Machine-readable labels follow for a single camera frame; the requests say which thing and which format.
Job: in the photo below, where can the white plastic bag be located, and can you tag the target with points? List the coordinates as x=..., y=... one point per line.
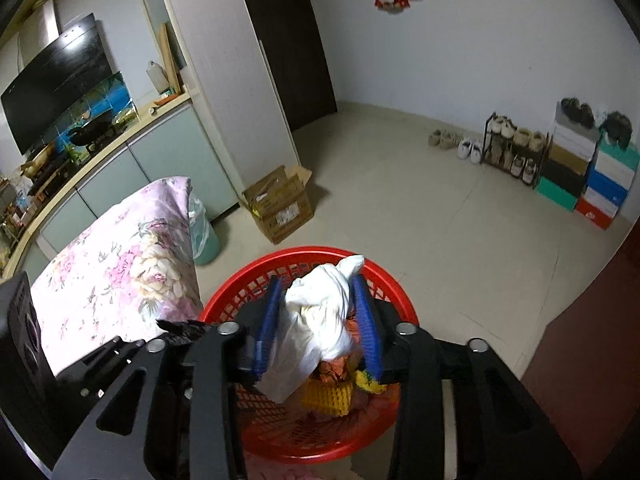
x=325, y=310

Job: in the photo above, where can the black range hood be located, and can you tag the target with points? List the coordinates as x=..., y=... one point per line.
x=55, y=90

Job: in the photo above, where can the frosted glass partition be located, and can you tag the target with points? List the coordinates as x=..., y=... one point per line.
x=150, y=20

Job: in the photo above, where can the beige shoe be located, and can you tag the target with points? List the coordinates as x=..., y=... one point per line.
x=450, y=141
x=436, y=138

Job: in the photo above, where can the row of light shoes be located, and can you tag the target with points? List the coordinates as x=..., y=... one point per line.
x=522, y=137

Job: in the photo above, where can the black wok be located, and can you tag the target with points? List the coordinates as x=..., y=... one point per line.
x=90, y=132

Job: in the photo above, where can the stack of shoe boxes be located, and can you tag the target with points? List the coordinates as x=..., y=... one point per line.
x=590, y=180

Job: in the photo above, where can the wooden cutting board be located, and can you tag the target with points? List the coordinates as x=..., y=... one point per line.
x=169, y=60

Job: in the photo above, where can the black shoe rack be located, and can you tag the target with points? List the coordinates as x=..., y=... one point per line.
x=486, y=140

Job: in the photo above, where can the blue sea backsplash picture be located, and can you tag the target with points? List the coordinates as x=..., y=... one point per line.
x=110, y=97

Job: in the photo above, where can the silver hood duct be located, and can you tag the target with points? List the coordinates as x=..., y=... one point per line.
x=45, y=25

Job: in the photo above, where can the dark brown door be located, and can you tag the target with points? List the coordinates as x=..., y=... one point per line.
x=285, y=35

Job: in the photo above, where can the brass frying pan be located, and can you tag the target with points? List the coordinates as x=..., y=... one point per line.
x=37, y=162

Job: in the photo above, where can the pink floral quilt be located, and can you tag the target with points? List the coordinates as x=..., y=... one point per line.
x=125, y=260

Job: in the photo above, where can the yellow plastic mesh piece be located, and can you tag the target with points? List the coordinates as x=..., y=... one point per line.
x=327, y=400

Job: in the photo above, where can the green trash bin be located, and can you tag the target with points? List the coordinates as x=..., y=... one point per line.
x=207, y=247

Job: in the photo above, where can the brown wooden panel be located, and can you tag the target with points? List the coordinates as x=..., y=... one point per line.
x=595, y=360

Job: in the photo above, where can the white sneaker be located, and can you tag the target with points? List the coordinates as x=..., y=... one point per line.
x=465, y=148
x=476, y=152

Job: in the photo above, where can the yellow green scouring sponge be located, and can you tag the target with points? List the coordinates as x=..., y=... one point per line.
x=367, y=384

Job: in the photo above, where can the metal spice rack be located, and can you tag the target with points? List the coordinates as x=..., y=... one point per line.
x=10, y=210

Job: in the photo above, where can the black wrapper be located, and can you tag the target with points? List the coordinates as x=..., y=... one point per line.
x=182, y=331

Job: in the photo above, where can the black gas stove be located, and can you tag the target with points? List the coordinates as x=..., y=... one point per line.
x=50, y=176

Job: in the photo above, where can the dark shoe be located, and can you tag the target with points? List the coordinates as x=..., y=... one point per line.
x=610, y=122
x=570, y=107
x=623, y=130
x=585, y=115

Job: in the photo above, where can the cardboard box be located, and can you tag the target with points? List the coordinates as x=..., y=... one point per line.
x=280, y=210

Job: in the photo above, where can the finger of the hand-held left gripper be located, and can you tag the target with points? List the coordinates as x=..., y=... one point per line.
x=107, y=377
x=110, y=352

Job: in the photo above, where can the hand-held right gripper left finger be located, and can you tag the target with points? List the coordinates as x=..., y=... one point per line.
x=265, y=330

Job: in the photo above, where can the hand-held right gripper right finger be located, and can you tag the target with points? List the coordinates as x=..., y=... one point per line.
x=370, y=345

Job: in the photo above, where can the red plastic basket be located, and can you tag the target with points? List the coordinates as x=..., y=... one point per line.
x=300, y=256

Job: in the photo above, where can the translucent plastic jug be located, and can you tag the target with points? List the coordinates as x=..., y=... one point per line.
x=156, y=79

